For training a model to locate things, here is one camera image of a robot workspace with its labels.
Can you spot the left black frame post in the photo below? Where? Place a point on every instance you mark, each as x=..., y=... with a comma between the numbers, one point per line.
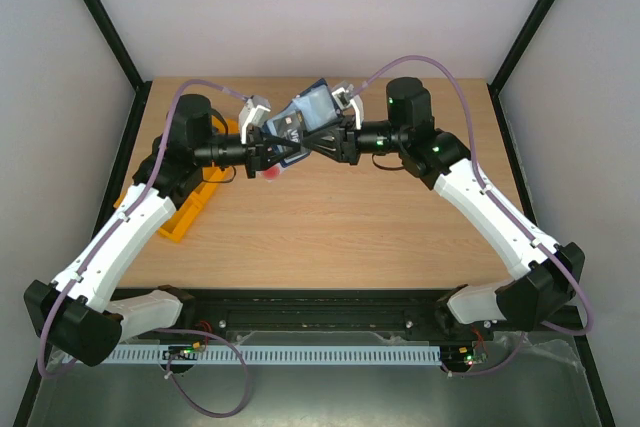
x=115, y=43

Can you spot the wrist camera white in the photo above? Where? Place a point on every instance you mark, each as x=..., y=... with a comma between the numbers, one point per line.
x=254, y=114
x=345, y=97

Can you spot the right black frame post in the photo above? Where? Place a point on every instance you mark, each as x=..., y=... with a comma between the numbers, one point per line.
x=522, y=41

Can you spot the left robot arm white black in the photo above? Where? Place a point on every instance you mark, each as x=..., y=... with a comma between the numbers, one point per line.
x=195, y=136

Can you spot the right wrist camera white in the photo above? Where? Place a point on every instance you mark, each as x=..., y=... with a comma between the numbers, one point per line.
x=345, y=97

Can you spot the black frame post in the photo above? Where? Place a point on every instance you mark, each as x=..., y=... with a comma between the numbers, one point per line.
x=522, y=41
x=115, y=43

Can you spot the black aluminium rail base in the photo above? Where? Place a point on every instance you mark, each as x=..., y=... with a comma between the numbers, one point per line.
x=325, y=309

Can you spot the dark blue card holder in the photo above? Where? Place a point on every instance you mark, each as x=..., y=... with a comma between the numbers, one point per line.
x=316, y=105

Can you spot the yellow three-compartment bin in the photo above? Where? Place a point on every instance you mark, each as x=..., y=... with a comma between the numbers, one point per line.
x=178, y=225

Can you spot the black VIP card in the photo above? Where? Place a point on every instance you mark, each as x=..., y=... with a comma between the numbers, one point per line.
x=289, y=126

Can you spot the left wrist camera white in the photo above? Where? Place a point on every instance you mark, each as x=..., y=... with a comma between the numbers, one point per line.
x=254, y=114

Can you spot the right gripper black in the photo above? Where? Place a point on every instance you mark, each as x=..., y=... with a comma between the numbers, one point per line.
x=351, y=143

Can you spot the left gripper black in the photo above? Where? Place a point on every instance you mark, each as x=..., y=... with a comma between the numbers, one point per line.
x=258, y=150

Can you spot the white slotted cable duct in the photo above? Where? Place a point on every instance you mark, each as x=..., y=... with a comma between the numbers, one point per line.
x=279, y=355

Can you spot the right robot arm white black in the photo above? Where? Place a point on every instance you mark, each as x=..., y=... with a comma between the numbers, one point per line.
x=543, y=274

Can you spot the red dot card on table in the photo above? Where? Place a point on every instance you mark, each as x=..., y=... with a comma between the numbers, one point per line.
x=272, y=173

